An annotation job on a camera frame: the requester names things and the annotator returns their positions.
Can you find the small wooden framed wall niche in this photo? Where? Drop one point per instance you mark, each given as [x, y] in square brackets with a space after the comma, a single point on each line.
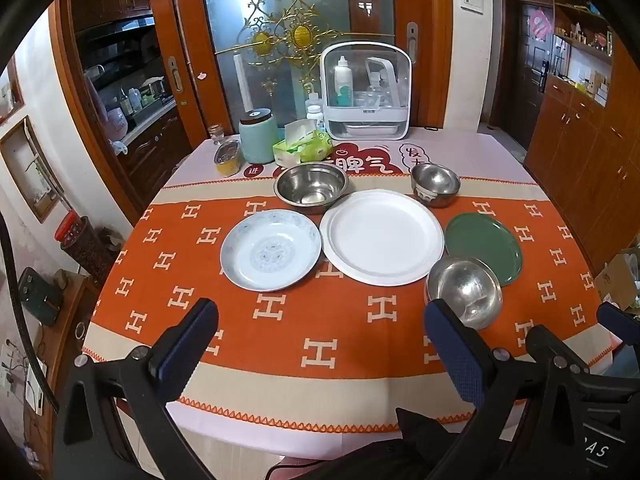
[11, 90]

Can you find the large wooden framed wall niche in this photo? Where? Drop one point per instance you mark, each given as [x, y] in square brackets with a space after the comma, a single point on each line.
[30, 170]

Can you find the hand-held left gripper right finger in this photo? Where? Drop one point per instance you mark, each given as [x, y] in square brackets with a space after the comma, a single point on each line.
[452, 350]

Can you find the pink rice cooker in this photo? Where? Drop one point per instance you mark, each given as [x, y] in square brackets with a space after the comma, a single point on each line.
[112, 125]

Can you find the small glass stopper jar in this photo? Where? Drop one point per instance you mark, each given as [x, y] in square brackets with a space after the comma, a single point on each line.
[216, 135]

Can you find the shiny round steel bowl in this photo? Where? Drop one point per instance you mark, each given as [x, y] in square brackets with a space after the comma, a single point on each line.
[467, 290]

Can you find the mint green canister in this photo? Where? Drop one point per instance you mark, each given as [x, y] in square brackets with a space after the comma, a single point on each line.
[257, 137]

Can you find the green tissue pack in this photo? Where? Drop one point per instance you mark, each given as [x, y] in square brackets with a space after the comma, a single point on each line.
[305, 150]

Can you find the white clear-lid storage box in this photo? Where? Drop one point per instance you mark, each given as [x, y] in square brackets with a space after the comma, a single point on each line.
[370, 125]

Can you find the dark woven basket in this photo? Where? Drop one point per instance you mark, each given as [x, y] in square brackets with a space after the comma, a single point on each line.
[87, 255]

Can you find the white power strip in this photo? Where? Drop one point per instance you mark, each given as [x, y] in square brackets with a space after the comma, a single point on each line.
[37, 390]

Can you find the white pill bottle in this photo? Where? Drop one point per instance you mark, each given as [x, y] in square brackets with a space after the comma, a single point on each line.
[314, 112]

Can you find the cardboard box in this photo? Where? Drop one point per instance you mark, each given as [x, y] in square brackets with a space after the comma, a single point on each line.
[612, 275]

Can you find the glass jar with yellow contents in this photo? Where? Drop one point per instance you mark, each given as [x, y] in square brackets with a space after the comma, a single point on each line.
[229, 162]

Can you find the wooden tv cabinet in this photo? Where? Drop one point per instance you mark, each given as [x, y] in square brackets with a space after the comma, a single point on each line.
[75, 310]

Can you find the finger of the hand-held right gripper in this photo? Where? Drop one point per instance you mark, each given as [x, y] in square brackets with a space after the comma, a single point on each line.
[617, 316]

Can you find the blue patterned white plate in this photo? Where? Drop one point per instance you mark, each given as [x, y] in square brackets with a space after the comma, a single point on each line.
[270, 252]

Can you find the large white plate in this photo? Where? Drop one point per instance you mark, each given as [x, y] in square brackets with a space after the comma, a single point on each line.
[382, 235]

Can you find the tall wooden cabinet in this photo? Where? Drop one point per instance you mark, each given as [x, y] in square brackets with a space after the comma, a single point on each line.
[590, 160]

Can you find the orange printed tablecloth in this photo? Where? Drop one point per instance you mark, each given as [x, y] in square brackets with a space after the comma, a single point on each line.
[350, 340]

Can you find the large steel basin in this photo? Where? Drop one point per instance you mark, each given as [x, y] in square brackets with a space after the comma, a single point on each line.
[310, 185]

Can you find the dark entrance door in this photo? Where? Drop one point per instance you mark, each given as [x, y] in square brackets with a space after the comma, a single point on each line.
[530, 85]

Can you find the white light switch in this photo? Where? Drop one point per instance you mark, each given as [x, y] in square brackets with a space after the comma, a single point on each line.
[472, 1]

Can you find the red-lid jar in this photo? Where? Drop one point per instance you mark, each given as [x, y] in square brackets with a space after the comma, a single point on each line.
[67, 227]

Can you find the gold door ornament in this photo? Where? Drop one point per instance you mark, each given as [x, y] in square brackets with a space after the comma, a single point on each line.
[300, 35]

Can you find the white and teal bottle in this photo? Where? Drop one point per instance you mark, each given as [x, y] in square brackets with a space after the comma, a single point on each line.
[342, 85]

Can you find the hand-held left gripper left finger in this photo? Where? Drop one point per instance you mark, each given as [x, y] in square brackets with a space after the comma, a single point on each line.
[187, 340]

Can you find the small steel bowl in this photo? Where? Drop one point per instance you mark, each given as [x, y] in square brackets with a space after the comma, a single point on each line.
[435, 177]

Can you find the dark green air fryer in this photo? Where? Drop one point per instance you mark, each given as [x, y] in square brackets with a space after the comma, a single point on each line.
[40, 295]

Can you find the green plate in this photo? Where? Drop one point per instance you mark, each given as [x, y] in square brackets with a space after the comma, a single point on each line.
[485, 240]

